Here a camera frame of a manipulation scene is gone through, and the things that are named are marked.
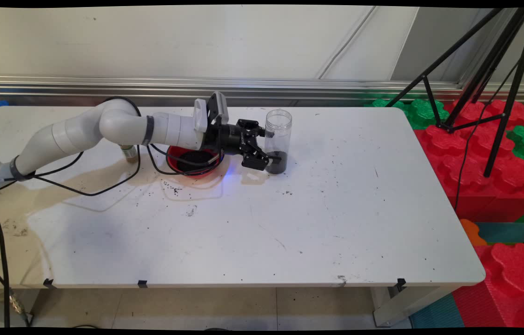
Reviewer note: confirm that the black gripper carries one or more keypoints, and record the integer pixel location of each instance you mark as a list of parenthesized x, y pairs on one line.
[(227, 138)]

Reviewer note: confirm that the clear plastic jar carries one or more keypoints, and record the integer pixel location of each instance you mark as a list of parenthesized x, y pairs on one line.
[(279, 128)]

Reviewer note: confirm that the black seeds batch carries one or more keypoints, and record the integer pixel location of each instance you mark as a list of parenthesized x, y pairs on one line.
[(278, 167)]

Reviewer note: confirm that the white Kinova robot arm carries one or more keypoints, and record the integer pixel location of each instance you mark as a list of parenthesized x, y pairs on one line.
[(117, 123)]

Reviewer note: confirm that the black seeds heap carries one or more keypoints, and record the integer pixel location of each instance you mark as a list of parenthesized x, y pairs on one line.
[(194, 158)]

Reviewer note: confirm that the red bowl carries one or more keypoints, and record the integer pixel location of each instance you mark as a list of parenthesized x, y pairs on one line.
[(173, 160)]

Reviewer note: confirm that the green capped spice bottle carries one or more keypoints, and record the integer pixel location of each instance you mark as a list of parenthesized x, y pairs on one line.
[(129, 156)]

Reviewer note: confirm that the black tape piece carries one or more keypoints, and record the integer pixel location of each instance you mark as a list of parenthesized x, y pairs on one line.
[(49, 283), (401, 284), (142, 284)]

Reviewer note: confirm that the orange foam piece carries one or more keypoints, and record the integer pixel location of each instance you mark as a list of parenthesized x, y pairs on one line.
[(471, 232)]

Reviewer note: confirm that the black tripod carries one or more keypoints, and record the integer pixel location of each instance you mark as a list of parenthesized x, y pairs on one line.
[(489, 65)]

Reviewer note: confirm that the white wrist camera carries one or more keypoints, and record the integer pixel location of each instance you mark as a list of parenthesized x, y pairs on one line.
[(219, 104)]

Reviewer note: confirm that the aluminium wall rail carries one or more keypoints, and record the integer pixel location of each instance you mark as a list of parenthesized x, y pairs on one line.
[(336, 86)]

